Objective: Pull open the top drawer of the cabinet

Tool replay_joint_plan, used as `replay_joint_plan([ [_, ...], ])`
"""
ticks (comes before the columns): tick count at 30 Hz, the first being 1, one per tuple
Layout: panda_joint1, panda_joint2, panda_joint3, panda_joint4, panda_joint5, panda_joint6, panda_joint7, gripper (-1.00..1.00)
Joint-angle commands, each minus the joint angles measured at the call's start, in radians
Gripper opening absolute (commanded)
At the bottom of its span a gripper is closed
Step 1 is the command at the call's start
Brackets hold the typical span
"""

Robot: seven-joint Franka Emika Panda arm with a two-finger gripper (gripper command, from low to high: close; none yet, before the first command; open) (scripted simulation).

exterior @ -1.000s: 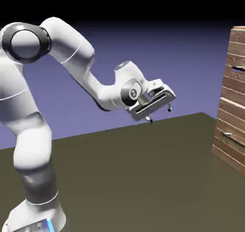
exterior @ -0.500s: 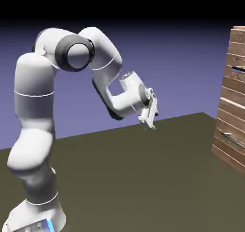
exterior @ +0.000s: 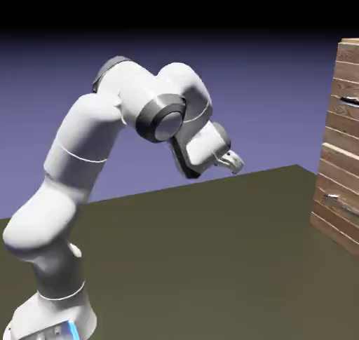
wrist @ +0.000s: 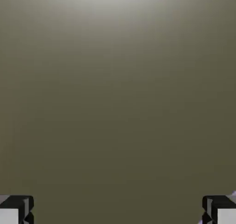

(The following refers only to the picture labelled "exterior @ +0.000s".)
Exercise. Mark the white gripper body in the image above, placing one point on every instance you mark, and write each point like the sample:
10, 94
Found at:
230, 162

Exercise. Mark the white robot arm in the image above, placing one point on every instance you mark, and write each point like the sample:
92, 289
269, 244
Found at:
84, 138

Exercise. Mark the wooden drawer front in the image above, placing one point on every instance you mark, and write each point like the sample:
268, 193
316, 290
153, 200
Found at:
333, 177
343, 127

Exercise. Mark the light wood cabinet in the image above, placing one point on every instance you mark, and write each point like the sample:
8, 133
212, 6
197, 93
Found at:
351, 40

